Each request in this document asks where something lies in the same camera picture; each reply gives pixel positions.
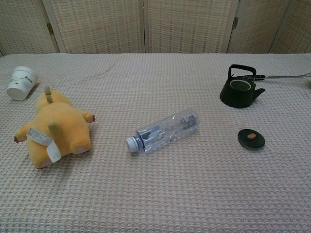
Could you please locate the beige waffle tablecloth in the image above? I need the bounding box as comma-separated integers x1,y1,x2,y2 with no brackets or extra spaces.
0,52,311,233

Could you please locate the black teapot lid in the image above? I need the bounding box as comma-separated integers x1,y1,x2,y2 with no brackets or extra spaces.
238,129,267,150

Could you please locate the black cast iron teapot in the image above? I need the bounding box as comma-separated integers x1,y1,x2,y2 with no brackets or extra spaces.
219,64,266,108

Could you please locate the woven folding screen panel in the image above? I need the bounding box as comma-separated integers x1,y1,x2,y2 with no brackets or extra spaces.
269,0,311,54
42,0,147,54
0,0,60,55
142,0,239,54
226,0,294,54

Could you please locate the white paper cup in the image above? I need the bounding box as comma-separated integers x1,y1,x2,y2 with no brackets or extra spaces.
6,66,39,101

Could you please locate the clear plastic water bottle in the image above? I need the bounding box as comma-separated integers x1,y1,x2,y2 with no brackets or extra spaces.
125,109,200,154

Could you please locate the yellow plush toy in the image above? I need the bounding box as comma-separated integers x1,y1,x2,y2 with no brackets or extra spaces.
13,86,97,169

